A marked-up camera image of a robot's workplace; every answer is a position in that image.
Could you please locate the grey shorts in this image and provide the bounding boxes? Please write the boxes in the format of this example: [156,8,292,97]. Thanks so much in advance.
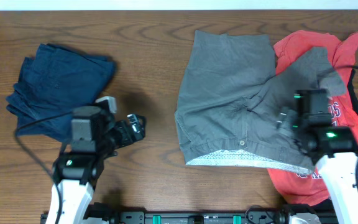
[175,30,346,174]

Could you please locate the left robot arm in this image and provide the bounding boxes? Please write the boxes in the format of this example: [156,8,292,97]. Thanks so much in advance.
[44,106,146,224]

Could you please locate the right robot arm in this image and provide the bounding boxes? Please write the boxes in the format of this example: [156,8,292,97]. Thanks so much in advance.
[281,89,358,223]

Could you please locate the red t-shirt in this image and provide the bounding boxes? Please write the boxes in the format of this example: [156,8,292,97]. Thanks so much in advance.
[268,30,358,206]

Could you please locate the folded navy blue shorts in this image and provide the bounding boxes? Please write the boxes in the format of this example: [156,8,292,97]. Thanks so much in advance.
[6,44,116,142]

